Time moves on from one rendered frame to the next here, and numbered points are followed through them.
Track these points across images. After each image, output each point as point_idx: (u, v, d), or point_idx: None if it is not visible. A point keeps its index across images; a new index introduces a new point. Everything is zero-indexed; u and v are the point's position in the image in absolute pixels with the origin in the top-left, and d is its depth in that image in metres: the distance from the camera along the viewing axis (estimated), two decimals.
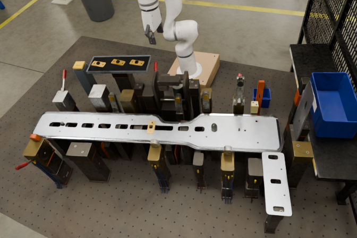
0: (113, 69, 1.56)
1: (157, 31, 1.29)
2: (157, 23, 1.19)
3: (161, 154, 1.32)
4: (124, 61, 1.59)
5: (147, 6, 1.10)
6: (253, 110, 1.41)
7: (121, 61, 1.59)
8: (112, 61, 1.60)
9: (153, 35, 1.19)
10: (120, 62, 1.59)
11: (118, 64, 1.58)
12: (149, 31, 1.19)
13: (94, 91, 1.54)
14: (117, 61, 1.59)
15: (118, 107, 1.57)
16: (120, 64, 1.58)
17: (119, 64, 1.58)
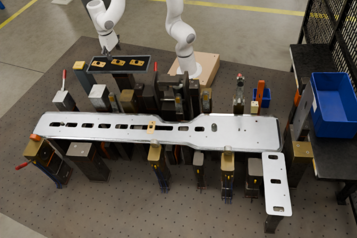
0: (113, 69, 1.56)
1: (116, 48, 1.57)
2: (113, 43, 1.47)
3: (161, 154, 1.32)
4: (124, 61, 1.59)
5: (102, 32, 1.38)
6: (253, 110, 1.41)
7: (121, 61, 1.59)
8: (112, 61, 1.60)
9: (109, 53, 1.48)
10: (120, 62, 1.59)
11: (118, 64, 1.58)
12: (106, 50, 1.48)
13: (94, 91, 1.54)
14: (117, 61, 1.59)
15: (118, 107, 1.57)
16: (120, 64, 1.58)
17: (119, 64, 1.58)
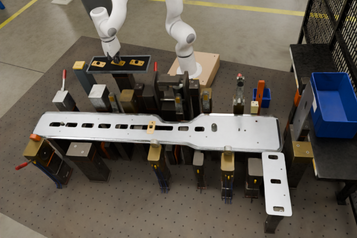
0: (113, 69, 1.56)
1: None
2: (115, 50, 1.50)
3: (161, 154, 1.32)
4: (124, 61, 1.59)
5: (104, 39, 1.41)
6: (253, 110, 1.41)
7: (121, 61, 1.59)
8: (112, 61, 1.60)
9: (115, 57, 1.53)
10: (120, 62, 1.59)
11: (118, 64, 1.58)
12: None
13: (94, 91, 1.54)
14: None
15: (118, 107, 1.57)
16: (119, 64, 1.58)
17: (119, 64, 1.58)
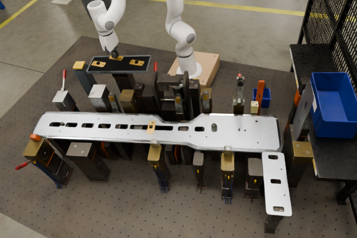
0: (113, 69, 1.56)
1: None
2: (113, 44, 1.48)
3: (161, 154, 1.32)
4: (122, 57, 1.56)
5: (102, 33, 1.39)
6: (253, 110, 1.41)
7: (119, 56, 1.56)
8: (110, 56, 1.58)
9: (113, 52, 1.51)
10: (118, 57, 1.56)
11: (117, 59, 1.55)
12: None
13: (94, 91, 1.54)
14: None
15: (118, 107, 1.57)
16: (118, 59, 1.55)
17: (118, 59, 1.55)
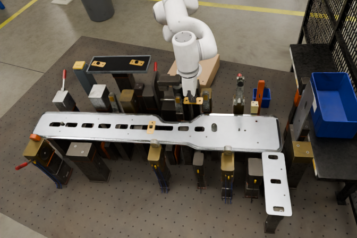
0: (113, 69, 1.56)
1: None
2: (196, 85, 1.10)
3: (161, 154, 1.32)
4: (201, 98, 1.19)
5: (189, 74, 1.01)
6: (253, 110, 1.41)
7: (197, 98, 1.19)
8: (184, 100, 1.19)
9: (194, 95, 1.13)
10: (196, 100, 1.18)
11: (196, 103, 1.17)
12: None
13: (94, 91, 1.54)
14: None
15: (118, 107, 1.57)
16: (197, 102, 1.17)
17: (197, 103, 1.17)
